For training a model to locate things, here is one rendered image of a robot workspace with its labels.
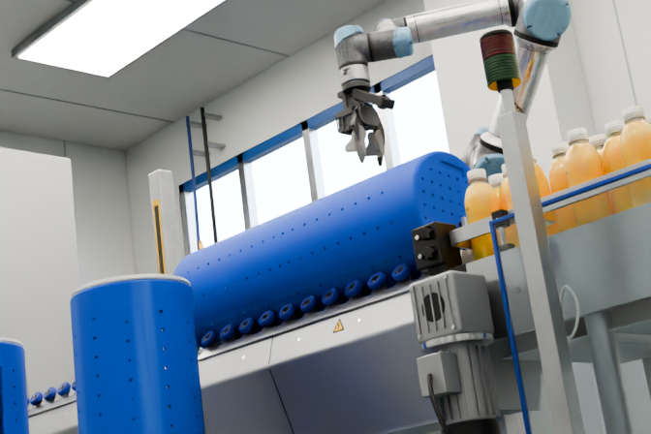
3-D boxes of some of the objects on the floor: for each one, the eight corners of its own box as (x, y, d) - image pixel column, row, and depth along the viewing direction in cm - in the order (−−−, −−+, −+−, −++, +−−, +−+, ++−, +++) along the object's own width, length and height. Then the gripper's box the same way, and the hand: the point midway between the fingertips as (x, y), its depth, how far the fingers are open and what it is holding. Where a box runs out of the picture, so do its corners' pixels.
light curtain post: (211, 711, 364) (162, 176, 415) (224, 711, 360) (172, 170, 411) (196, 715, 360) (147, 174, 410) (208, 715, 356) (158, 169, 406)
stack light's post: (628, 766, 192) (508, 120, 225) (650, 766, 190) (525, 112, 222) (614, 771, 189) (495, 116, 222) (636, 771, 187) (512, 109, 220)
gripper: (358, 97, 311) (369, 175, 305) (324, 88, 303) (334, 169, 296) (383, 85, 306) (394, 165, 299) (349, 77, 297) (360, 158, 291)
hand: (372, 159), depth 296 cm, fingers open, 5 cm apart
